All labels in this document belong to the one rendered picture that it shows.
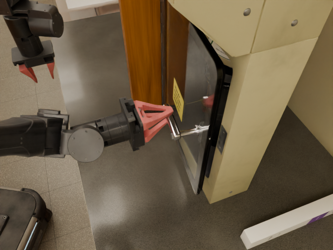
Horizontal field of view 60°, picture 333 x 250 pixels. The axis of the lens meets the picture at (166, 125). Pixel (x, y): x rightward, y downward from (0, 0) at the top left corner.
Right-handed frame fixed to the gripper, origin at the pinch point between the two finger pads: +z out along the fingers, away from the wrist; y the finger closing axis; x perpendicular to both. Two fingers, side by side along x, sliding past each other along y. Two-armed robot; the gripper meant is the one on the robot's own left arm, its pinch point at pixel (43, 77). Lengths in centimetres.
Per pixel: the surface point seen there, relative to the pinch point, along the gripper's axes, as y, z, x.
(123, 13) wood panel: 23.5, -19.0, -8.6
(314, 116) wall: 75, 15, -32
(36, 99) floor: -30, 109, 117
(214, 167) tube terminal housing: 32, 1, -44
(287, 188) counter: 53, 17, -49
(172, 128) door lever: 24.1, -10.3, -38.6
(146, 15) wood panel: 29.2, -17.3, -8.6
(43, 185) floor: -33, 109, 38
